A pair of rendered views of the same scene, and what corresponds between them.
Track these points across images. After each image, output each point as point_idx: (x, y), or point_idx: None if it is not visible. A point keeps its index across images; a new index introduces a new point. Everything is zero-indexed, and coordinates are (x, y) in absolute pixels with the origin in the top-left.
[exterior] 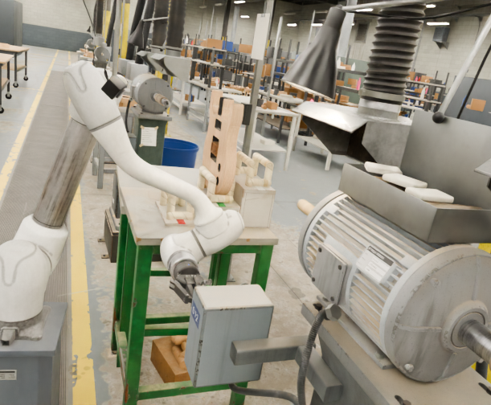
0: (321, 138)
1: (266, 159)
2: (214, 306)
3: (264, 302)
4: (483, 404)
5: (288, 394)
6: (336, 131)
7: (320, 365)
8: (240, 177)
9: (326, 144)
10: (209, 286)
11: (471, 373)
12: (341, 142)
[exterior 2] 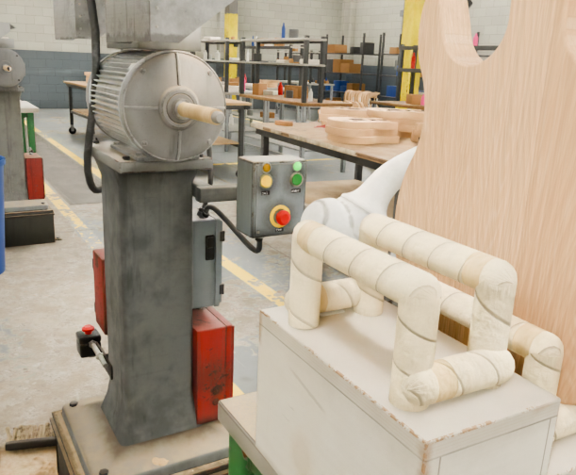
0: (203, 19)
1: (334, 230)
2: (283, 155)
3: (245, 156)
4: (108, 141)
5: (215, 205)
6: (180, 2)
7: (195, 180)
8: (436, 354)
9: (192, 26)
10: (295, 159)
11: (98, 145)
12: (165, 19)
